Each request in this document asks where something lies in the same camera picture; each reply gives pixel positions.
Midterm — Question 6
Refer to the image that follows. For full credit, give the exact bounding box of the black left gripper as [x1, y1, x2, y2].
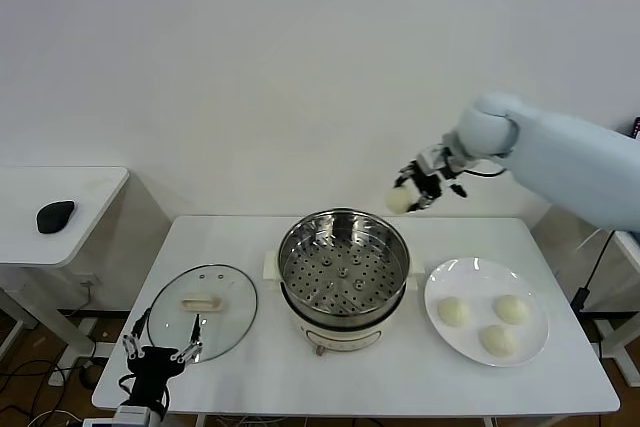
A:
[121, 306, 204, 406]

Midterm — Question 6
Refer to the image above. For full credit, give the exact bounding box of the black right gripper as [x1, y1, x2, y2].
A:
[394, 160, 459, 212]

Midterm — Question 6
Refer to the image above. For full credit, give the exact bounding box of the white steamed baozi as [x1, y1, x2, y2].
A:
[478, 324, 518, 359]
[437, 295, 472, 328]
[493, 293, 531, 325]
[387, 185, 414, 213]

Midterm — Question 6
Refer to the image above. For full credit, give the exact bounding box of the glass lid with cream handle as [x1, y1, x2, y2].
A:
[146, 263, 259, 364]

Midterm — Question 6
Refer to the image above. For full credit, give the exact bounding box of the stainless steel steamer basket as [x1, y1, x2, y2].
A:
[277, 207, 412, 328]

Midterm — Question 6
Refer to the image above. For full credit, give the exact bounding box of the dark round floor object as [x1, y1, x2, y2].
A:
[81, 364, 105, 388]

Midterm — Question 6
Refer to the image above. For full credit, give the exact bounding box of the white round plate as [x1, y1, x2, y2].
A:
[423, 256, 550, 368]

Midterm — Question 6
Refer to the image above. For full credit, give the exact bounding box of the white side table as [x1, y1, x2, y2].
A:
[0, 165, 174, 373]

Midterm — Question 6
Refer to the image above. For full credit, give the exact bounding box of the white desk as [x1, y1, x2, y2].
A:
[594, 229, 640, 388]

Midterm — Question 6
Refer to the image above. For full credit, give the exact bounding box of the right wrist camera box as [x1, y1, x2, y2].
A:
[418, 146, 451, 171]

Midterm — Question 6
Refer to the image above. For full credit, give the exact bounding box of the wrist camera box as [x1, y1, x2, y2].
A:
[418, 146, 451, 171]
[112, 406, 152, 427]

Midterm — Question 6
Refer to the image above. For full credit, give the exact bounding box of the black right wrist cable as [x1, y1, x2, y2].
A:
[449, 165, 510, 199]

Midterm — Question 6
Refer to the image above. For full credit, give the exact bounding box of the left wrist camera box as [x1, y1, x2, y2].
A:
[112, 406, 152, 427]

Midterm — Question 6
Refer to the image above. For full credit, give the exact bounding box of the black floor cable with plug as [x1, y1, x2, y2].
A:
[0, 356, 71, 391]

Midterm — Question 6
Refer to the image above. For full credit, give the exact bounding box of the black wireless mouse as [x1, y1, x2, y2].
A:
[35, 200, 76, 235]

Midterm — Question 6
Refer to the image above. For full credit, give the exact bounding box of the white charging cable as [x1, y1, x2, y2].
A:
[577, 226, 604, 254]

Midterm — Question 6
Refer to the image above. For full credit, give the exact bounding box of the black power adapter cable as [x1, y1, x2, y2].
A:
[573, 231, 615, 313]

